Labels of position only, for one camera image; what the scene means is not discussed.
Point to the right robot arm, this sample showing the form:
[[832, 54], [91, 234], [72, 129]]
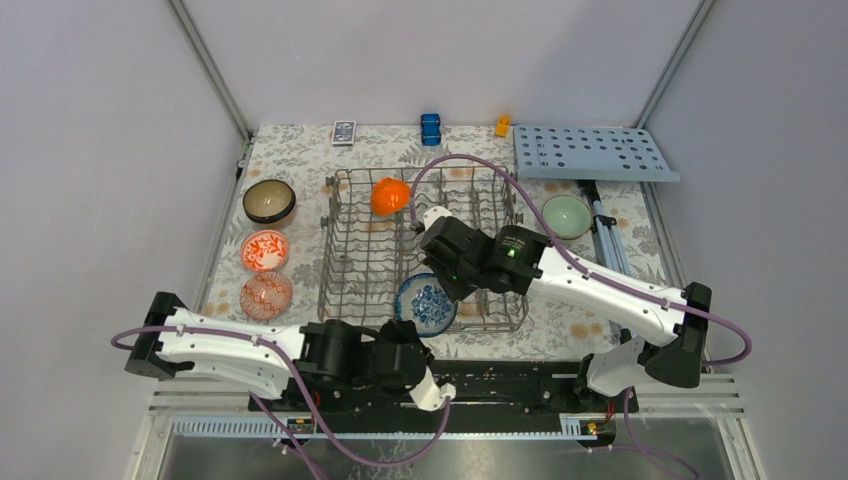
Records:
[[666, 346]]

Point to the blue toy car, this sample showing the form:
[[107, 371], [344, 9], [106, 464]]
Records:
[[430, 129]]

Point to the floral tablecloth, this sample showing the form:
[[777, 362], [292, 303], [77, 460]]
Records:
[[487, 326]]

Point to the grey wire dish rack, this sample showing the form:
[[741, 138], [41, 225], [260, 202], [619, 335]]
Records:
[[368, 257]]

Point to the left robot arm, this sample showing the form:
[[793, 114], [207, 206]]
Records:
[[174, 340]]

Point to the white slotted cable duct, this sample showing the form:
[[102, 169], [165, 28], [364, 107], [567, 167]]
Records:
[[262, 427]]

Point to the playing card box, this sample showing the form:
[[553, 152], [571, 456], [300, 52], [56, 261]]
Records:
[[343, 133]]

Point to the light blue perforated board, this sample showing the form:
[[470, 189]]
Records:
[[596, 153]]

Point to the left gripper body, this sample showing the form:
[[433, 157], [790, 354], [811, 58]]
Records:
[[394, 333]]

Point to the brown glazed bowl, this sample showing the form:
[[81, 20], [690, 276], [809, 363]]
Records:
[[269, 201]]

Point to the blue zigzag patterned bowl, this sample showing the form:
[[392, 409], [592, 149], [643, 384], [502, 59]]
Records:
[[266, 296]]

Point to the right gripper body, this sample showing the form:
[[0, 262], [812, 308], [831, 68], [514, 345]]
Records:
[[458, 281]]

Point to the pale green bowl back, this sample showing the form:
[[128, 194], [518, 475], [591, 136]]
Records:
[[567, 216]]

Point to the blue floral white bowl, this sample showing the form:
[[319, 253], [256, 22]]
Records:
[[422, 300]]

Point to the orange bowl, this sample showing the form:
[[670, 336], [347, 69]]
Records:
[[389, 196]]

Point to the orange toy block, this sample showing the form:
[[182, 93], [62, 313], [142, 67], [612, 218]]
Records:
[[502, 126]]

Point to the red and white bowl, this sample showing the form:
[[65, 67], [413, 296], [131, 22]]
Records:
[[265, 251]]

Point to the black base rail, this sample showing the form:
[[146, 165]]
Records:
[[493, 394]]

